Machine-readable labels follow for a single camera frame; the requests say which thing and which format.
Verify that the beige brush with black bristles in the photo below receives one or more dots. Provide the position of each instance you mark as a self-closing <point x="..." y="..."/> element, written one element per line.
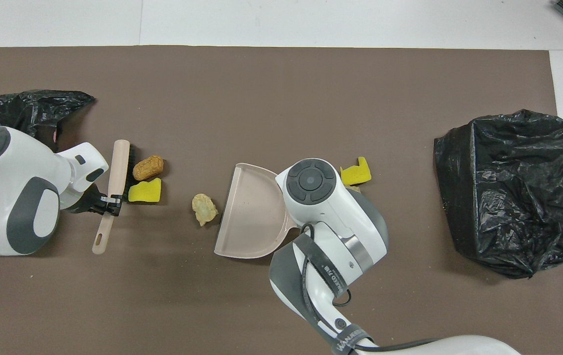
<point x="119" y="167"/>

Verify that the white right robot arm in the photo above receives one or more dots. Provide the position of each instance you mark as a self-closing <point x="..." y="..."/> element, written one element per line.
<point x="340" y="212"/>

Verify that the beige plastic dustpan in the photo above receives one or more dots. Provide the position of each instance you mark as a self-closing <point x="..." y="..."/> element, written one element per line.
<point x="252" y="212"/>

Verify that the yellow sponge with green side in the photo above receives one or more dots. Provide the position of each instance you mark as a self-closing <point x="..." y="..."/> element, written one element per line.
<point x="145" y="191"/>

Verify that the black bag lined pink bin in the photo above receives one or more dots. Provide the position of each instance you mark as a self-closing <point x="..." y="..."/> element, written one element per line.
<point x="30" y="108"/>

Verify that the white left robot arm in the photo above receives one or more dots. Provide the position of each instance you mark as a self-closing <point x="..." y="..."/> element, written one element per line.
<point x="10" y="162"/>

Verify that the brown table mat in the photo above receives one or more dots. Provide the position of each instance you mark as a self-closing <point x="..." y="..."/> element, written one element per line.
<point x="281" y="79"/>

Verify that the notched yellow sponge piece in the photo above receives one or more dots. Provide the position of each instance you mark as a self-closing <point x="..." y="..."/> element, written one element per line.
<point x="356" y="173"/>

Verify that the small croissant toy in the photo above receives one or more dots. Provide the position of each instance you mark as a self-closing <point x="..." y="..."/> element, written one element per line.
<point x="204" y="209"/>
<point x="354" y="188"/>

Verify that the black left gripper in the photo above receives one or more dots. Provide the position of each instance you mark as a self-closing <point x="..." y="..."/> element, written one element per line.
<point x="90" y="202"/>

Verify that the brown oval bread roll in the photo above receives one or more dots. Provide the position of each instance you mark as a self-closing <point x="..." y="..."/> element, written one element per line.
<point x="148" y="167"/>

